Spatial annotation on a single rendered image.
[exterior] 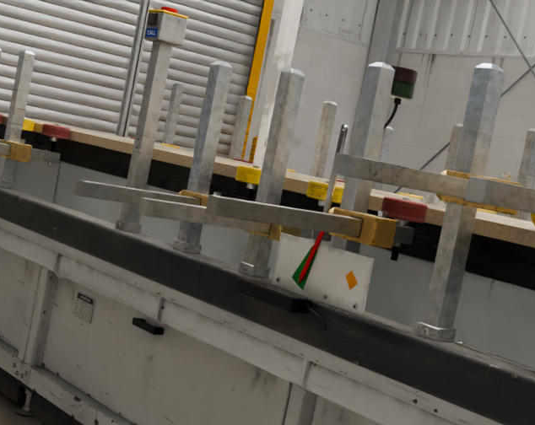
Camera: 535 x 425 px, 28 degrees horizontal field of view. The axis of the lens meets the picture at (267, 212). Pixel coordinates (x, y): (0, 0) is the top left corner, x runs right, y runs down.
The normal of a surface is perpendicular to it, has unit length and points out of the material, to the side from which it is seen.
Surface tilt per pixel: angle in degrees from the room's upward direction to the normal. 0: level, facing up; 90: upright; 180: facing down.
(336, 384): 90
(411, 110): 90
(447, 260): 90
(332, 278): 90
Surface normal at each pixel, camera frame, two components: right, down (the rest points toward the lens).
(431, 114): -0.78, -0.12
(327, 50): 0.59, 0.16
